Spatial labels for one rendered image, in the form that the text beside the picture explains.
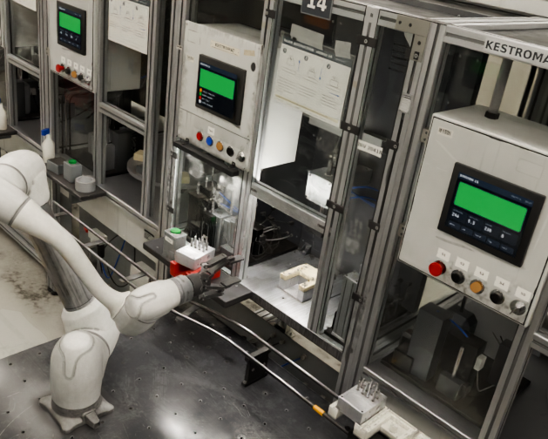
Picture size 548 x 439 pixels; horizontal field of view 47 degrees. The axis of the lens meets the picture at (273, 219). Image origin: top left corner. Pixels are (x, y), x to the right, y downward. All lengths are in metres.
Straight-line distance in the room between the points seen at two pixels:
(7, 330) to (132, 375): 1.53
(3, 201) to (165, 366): 0.90
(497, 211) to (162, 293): 0.98
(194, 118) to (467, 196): 1.18
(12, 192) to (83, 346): 0.52
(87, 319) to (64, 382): 0.23
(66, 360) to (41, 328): 1.71
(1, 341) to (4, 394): 1.39
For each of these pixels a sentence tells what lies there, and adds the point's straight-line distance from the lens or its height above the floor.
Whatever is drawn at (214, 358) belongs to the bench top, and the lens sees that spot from 2.49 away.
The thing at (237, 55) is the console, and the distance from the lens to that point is 2.30.
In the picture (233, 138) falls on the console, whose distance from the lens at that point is 2.35.
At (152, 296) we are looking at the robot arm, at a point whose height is 1.16.
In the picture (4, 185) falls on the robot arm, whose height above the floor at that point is 1.44.
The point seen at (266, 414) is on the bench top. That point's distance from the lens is 2.29.
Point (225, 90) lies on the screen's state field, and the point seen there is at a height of 1.64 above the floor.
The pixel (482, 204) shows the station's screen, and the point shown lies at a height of 1.62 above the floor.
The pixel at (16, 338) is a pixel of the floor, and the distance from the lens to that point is 3.75.
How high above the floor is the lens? 2.23
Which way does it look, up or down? 25 degrees down
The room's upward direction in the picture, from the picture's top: 8 degrees clockwise
